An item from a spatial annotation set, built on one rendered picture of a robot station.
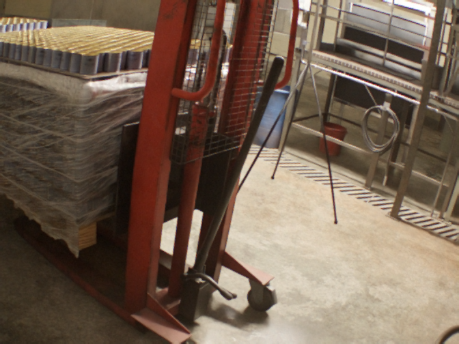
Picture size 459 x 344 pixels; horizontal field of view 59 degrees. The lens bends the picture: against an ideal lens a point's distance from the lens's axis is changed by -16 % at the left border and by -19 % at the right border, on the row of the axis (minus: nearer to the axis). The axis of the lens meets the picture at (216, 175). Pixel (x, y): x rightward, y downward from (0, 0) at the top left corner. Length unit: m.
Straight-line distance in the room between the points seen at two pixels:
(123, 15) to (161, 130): 3.88
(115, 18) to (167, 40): 3.96
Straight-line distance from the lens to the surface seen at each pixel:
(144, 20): 5.21
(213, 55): 1.52
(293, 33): 1.98
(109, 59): 1.77
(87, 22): 3.87
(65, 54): 1.80
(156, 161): 1.72
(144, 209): 1.82
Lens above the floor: 1.48
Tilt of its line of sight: 22 degrees down
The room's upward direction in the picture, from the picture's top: 10 degrees clockwise
